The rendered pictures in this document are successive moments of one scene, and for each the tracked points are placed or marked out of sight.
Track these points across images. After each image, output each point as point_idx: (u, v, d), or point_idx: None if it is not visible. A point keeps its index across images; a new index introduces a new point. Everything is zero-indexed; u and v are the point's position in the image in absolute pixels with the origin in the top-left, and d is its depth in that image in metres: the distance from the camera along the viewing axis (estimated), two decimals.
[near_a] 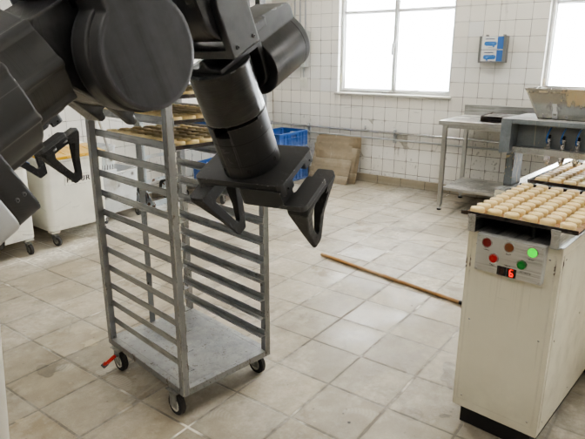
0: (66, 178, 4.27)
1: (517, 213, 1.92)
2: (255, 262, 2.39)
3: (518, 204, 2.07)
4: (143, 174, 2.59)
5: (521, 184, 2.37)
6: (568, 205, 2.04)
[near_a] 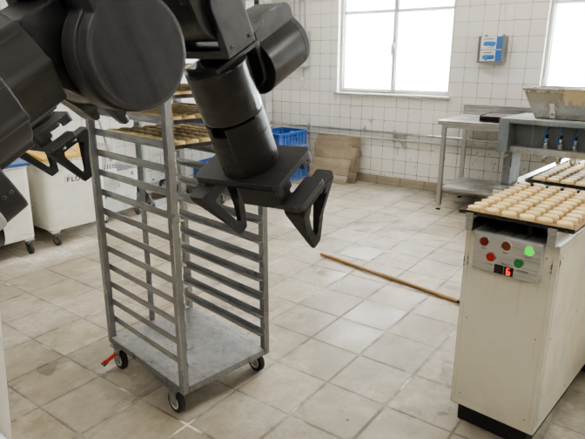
0: (66, 178, 4.29)
1: (514, 212, 1.93)
2: (254, 260, 2.40)
3: (515, 203, 2.09)
4: (143, 173, 2.60)
5: (520, 183, 2.38)
6: (564, 204, 2.06)
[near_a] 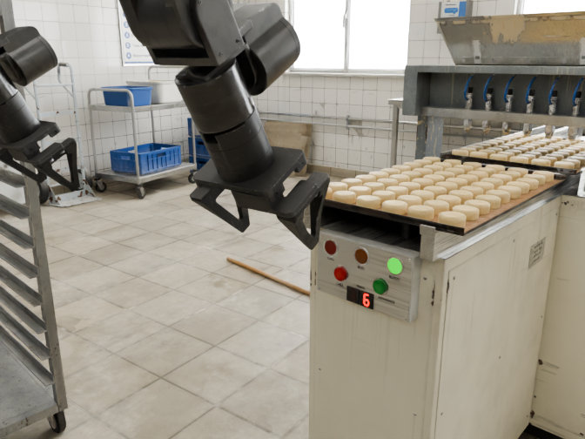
0: None
1: (376, 198, 1.13)
2: (26, 275, 1.60)
3: (395, 184, 1.28)
4: None
5: (424, 158, 1.58)
6: (473, 185, 1.25)
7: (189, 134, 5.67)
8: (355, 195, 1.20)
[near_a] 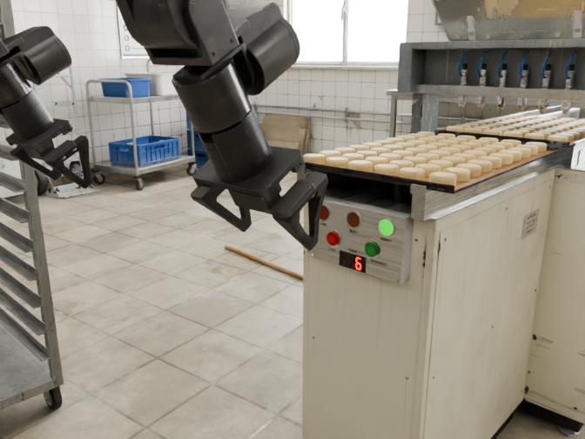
0: None
1: (368, 162, 1.13)
2: (22, 249, 1.60)
3: (388, 152, 1.28)
4: None
5: (418, 133, 1.58)
6: (465, 153, 1.26)
7: (187, 127, 5.68)
8: (348, 161, 1.20)
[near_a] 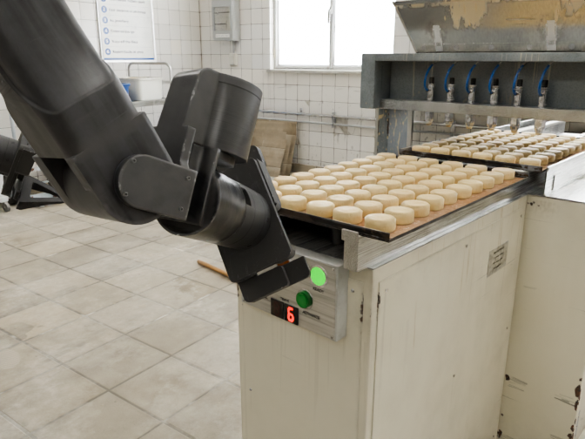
0: None
1: (302, 198, 0.99)
2: None
3: (333, 182, 1.14)
4: None
5: (378, 155, 1.44)
6: (419, 185, 1.11)
7: None
8: (283, 195, 1.05)
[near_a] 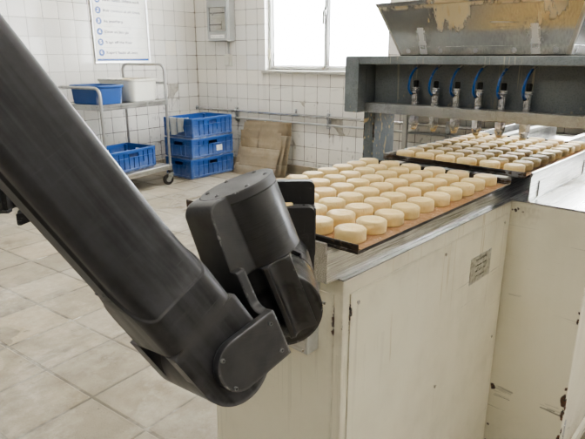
0: None
1: None
2: None
3: None
4: None
5: (359, 159, 1.41)
6: (397, 192, 1.09)
7: (164, 134, 5.50)
8: None
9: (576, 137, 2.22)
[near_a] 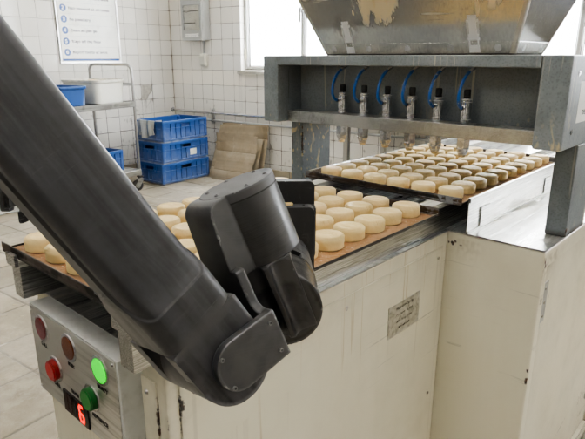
0: None
1: None
2: None
3: (173, 226, 0.87)
4: None
5: None
6: None
7: None
8: None
9: None
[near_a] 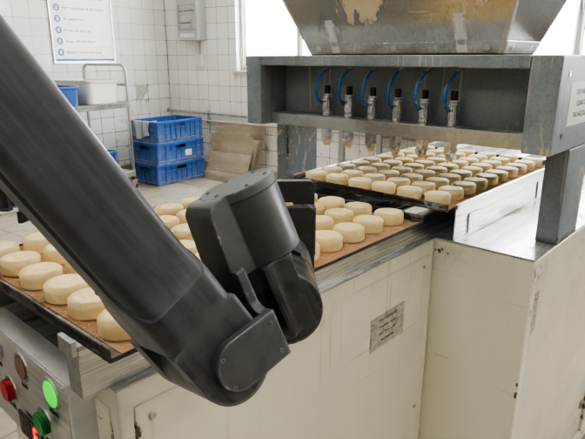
0: None
1: (52, 269, 0.68)
2: None
3: None
4: None
5: None
6: None
7: None
8: (48, 258, 0.74)
9: None
